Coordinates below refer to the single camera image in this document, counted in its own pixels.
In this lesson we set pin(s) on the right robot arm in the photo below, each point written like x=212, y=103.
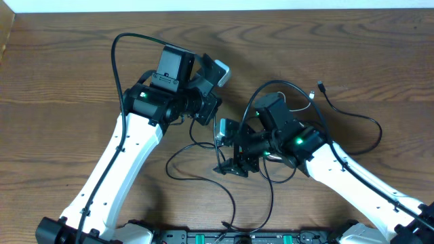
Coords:
x=397, y=218

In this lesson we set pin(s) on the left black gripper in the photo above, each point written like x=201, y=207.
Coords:
x=211, y=102

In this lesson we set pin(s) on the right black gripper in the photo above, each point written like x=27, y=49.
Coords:
x=240, y=156

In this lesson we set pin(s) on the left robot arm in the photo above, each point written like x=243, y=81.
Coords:
x=181, y=85

